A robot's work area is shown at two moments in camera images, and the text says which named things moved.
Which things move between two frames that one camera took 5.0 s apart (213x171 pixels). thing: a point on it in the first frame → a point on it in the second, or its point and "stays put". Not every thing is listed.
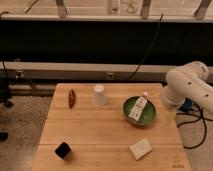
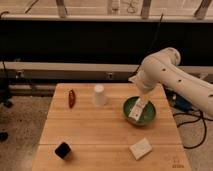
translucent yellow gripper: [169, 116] → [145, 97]
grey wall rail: [82, 71] stays put
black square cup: [63, 150] stays put
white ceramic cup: [100, 98] stays put
